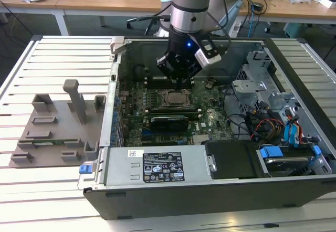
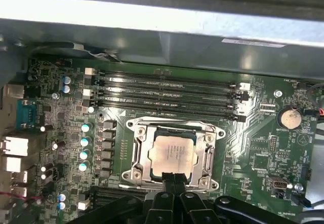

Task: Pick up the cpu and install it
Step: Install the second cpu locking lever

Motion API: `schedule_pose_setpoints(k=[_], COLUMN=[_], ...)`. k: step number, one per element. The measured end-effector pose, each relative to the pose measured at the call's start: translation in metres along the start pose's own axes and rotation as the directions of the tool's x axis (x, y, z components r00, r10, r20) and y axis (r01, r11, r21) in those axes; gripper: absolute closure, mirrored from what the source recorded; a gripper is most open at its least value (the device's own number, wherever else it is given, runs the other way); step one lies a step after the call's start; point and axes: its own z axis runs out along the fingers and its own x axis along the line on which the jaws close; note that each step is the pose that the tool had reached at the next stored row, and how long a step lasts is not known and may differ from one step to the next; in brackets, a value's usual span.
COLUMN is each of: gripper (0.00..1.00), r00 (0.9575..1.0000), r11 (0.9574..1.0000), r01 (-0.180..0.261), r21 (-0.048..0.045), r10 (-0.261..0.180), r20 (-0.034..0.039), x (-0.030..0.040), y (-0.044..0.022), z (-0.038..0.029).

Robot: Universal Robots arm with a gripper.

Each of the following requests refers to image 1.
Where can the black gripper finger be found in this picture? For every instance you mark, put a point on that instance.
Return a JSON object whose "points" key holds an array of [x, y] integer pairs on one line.
{"points": [[164, 62], [193, 73]]}

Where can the silver CPU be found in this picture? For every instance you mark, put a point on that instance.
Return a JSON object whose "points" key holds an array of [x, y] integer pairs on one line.
{"points": [[176, 98]]}

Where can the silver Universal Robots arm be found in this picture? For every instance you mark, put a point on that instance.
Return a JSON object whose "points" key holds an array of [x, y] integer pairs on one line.
{"points": [[189, 3]]}

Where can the CPU socket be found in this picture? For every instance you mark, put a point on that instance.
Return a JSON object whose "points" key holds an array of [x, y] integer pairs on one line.
{"points": [[163, 105]]}

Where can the round coin battery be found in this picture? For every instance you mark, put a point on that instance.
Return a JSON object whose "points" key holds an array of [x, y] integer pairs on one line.
{"points": [[209, 85]]}

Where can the RAM stick with white label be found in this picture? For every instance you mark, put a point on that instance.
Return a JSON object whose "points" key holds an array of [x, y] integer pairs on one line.
{"points": [[155, 83]]}

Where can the black cylinder part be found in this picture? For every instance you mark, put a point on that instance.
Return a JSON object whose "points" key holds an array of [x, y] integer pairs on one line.
{"points": [[139, 72]]}

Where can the green motherboard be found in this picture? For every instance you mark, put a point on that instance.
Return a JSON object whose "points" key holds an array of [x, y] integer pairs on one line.
{"points": [[215, 106]]}

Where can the black RAM stick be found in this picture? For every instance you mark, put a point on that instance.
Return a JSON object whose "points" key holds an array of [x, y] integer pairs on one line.
{"points": [[193, 114]]}

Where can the black chair base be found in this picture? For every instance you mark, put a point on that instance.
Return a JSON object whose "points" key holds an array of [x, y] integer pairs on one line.
{"points": [[132, 20]]}

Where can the silver metal drive cage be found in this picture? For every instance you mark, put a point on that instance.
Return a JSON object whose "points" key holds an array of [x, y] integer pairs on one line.
{"points": [[246, 86]]}

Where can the white power strip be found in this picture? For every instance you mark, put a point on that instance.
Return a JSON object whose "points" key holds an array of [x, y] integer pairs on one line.
{"points": [[235, 31]]}

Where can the black graphics card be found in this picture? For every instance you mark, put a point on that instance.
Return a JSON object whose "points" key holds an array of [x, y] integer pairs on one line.
{"points": [[169, 124]]}

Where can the silver chip heatsink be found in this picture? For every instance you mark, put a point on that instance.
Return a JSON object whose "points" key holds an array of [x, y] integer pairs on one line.
{"points": [[200, 138]]}

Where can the black caster wheel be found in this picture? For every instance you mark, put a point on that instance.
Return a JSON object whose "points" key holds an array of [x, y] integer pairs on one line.
{"points": [[267, 29]]}

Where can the small black adapter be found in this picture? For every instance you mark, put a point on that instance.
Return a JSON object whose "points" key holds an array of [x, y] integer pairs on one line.
{"points": [[257, 7]]}

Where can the black plastic shroud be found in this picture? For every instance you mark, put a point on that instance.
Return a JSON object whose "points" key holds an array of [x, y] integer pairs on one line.
{"points": [[231, 161]]}

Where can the teal box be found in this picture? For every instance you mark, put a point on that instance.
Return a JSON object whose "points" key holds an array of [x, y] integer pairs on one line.
{"points": [[296, 30]]}

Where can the long wooden desk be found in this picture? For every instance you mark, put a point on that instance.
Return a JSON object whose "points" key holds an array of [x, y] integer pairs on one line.
{"points": [[288, 10]]}

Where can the silver power supply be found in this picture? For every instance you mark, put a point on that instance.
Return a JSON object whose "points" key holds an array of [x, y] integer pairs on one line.
{"points": [[120, 169]]}

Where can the grey parts rack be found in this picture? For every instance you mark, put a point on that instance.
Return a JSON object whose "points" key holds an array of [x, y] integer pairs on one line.
{"points": [[60, 137]]}

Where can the black open PC case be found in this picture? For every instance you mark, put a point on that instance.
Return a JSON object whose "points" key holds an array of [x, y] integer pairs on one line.
{"points": [[210, 200]]}

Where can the hard disk in blue carrier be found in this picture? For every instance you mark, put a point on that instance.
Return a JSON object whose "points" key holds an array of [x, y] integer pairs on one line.
{"points": [[286, 163]]}

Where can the blue case latch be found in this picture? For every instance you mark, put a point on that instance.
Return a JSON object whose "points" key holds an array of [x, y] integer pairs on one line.
{"points": [[84, 169]]}

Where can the white open box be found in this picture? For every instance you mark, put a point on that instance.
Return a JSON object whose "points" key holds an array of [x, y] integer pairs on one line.
{"points": [[328, 3]]}

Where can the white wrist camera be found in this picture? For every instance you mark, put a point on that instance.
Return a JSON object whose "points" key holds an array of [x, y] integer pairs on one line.
{"points": [[208, 58]]}

